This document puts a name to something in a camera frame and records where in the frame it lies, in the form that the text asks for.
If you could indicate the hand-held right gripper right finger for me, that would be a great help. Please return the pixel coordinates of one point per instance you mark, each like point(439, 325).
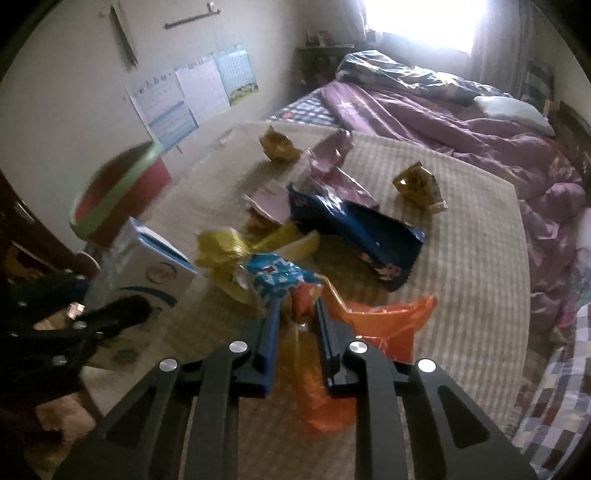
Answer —
point(324, 332)

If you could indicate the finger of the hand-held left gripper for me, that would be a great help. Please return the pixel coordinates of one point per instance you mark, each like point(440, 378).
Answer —
point(51, 284)
point(120, 314)

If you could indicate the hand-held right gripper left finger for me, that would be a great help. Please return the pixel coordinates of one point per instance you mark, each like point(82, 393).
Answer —
point(272, 323)

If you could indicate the blue patterned wrapper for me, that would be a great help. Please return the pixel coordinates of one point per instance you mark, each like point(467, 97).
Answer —
point(272, 274)

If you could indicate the orange plastic bag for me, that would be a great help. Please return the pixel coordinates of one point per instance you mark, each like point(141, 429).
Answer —
point(374, 332)

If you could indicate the white carton with teal print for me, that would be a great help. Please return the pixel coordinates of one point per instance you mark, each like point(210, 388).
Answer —
point(152, 263)

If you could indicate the red basin with green rim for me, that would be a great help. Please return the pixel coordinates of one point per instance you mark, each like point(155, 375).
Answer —
point(117, 194)

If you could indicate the pink foil wrapper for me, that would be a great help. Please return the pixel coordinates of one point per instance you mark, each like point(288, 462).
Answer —
point(332, 157)

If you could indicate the small yellow wrapper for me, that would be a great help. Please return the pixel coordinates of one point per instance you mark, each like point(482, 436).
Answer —
point(277, 144)

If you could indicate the person's left hand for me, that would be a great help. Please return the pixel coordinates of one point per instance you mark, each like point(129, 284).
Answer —
point(57, 415)

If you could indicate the dark wooden door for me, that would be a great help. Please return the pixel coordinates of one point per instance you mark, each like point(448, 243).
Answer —
point(27, 221)

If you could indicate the yellow plastic bag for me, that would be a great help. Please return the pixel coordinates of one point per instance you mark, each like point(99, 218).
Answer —
point(258, 249)

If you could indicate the dark blue snack packet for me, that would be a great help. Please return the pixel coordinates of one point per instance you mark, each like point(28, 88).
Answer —
point(364, 230)

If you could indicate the pale pink paper packet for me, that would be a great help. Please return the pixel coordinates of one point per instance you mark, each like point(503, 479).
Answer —
point(272, 203)

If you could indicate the beige woven mat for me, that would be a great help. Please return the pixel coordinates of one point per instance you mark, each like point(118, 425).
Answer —
point(471, 258)

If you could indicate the gold snack packet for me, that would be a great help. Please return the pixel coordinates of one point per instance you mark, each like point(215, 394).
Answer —
point(420, 184)

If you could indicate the checkered cartoon bed sheet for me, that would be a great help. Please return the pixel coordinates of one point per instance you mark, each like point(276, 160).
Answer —
point(304, 108)

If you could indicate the purple quilt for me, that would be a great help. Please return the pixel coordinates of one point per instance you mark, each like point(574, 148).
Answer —
point(461, 138)

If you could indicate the patchwork checkered cloth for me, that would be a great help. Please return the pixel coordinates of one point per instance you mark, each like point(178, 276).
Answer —
point(561, 397)

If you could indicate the blue patterned quilt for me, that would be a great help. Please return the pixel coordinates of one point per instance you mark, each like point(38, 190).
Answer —
point(406, 74)

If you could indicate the cluttered corner shelf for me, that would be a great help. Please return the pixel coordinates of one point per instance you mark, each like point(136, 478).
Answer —
point(323, 55)

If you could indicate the white pillow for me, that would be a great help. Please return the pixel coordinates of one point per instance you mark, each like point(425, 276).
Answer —
point(512, 113)

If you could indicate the dark wooden headboard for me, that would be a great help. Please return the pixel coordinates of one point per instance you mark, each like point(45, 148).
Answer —
point(575, 138)

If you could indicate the bright window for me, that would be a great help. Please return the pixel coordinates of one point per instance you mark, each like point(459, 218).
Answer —
point(425, 23)

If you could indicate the hanging plaid cloth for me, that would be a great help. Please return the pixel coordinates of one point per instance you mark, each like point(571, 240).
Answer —
point(538, 85)

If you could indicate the sheer pink curtain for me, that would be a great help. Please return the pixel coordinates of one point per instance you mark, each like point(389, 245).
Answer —
point(501, 46)

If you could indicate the blue chart wall poster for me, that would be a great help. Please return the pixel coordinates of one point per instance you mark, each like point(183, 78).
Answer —
point(161, 110)

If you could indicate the white chart wall poster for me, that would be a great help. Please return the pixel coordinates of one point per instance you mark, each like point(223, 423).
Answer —
point(203, 90)

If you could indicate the teal wall poster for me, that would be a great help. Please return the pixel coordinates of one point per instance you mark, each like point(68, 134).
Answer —
point(238, 74)

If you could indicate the long metal wall bracket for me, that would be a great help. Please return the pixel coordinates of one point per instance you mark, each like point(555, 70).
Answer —
point(123, 37)

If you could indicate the short metal wall bracket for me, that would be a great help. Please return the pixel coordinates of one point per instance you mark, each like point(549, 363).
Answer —
point(189, 18)

